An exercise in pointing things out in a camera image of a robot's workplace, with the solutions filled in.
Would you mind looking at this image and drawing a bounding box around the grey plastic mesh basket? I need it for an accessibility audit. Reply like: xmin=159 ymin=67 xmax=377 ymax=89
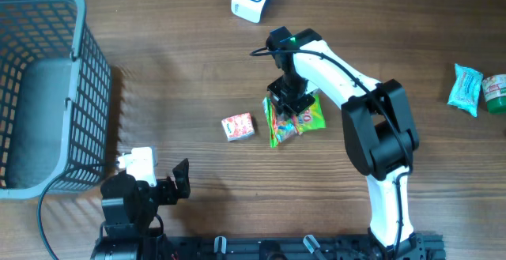
xmin=1 ymin=0 xmax=112 ymax=200

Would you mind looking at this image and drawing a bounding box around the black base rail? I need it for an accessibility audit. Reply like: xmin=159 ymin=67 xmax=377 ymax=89
xmin=169 ymin=233 xmax=447 ymax=260

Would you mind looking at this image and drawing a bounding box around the Haribo gummy candy bag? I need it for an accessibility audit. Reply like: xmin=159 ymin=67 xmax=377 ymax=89
xmin=262 ymin=95 xmax=326 ymax=148

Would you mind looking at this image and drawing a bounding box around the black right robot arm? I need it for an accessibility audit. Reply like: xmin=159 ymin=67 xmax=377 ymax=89
xmin=177 ymin=27 xmax=429 ymax=259

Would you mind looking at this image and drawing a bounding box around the teal tissue pack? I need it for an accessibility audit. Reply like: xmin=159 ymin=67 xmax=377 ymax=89
xmin=447 ymin=63 xmax=483 ymax=118

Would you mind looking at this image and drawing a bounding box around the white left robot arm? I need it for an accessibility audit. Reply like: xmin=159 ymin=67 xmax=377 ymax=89
xmin=90 ymin=171 xmax=179 ymax=260

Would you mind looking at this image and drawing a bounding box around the small red white box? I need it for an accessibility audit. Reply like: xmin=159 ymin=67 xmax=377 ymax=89
xmin=221 ymin=113 xmax=255 ymax=141

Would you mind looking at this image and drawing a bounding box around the green lid spice jar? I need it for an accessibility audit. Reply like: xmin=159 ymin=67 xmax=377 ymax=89
xmin=481 ymin=74 xmax=506 ymax=114

